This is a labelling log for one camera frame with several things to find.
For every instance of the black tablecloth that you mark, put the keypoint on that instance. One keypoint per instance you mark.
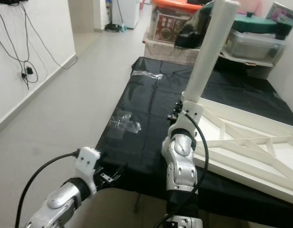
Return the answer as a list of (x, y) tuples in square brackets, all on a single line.
[(141, 109)]

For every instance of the clear plastic storage box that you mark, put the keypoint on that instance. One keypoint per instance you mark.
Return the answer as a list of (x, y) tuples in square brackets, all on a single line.
[(256, 45)]

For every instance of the clear tape patch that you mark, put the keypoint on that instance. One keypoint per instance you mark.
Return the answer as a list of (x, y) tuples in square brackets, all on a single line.
[(123, 124)]

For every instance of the black plastic bag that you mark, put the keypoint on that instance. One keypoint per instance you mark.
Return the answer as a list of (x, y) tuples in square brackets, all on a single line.
[(191, 33)]

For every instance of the pink plastic box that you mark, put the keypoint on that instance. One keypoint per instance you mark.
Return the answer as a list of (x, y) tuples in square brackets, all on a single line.
[(253, 5)]

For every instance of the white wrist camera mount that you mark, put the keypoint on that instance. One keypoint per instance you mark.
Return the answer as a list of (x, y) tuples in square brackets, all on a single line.
[(187, 116), (87, 164)]

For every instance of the white appliance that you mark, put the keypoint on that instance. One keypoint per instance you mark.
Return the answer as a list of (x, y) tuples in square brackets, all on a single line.
[(125, 12)]

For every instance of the green round lid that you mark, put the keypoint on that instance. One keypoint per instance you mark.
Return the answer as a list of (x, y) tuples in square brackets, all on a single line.
[(256, 23)]

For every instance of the dark printed toy box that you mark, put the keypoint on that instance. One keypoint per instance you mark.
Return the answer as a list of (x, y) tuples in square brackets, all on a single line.
[(283, 16)]

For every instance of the black wall shelf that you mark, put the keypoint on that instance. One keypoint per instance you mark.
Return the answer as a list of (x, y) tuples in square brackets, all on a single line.
[(7, 2)]

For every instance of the white plastic table top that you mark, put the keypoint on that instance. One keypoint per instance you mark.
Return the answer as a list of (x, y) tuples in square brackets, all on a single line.
[(251, 142)]

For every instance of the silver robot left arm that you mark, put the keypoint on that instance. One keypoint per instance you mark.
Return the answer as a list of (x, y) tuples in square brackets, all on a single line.
[(63, 202)]

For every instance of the white plastic table leg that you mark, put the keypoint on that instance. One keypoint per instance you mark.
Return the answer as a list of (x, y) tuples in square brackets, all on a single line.
[(213, 47)]

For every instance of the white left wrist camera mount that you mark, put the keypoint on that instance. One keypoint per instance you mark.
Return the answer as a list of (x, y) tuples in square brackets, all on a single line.
[(87, 164)]

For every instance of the black floor cleaning device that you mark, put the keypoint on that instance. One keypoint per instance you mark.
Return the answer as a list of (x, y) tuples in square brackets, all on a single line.
[(114, 27)]

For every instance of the black power adapter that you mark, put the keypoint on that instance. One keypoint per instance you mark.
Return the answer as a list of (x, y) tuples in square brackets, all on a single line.
[(30, 71)]

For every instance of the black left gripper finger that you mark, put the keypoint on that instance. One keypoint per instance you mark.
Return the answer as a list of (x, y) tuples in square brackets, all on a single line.
[(112, 177)]

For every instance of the beige patterned ledge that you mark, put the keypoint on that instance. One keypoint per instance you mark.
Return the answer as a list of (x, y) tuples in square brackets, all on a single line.
[(168, 53)]

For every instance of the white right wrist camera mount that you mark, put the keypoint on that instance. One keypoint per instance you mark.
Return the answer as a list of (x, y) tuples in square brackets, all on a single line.
[(187, 116)]

